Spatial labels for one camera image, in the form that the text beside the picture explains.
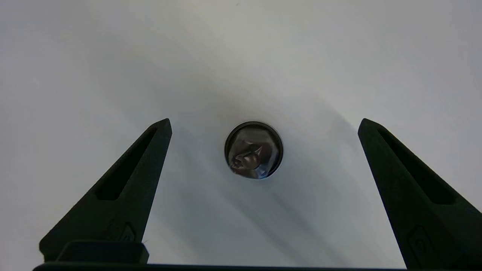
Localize dented grey coffee capsule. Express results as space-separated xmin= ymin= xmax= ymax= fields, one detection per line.
xmin=224 ymin=121 xmax=284 ymax=180

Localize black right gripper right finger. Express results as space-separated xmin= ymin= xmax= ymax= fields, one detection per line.
xmin=358 ymin=118 xmax=482 ymax=271

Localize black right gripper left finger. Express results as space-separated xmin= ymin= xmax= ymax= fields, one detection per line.
xmin=39 ymin=118 xmax=173 ymax=264

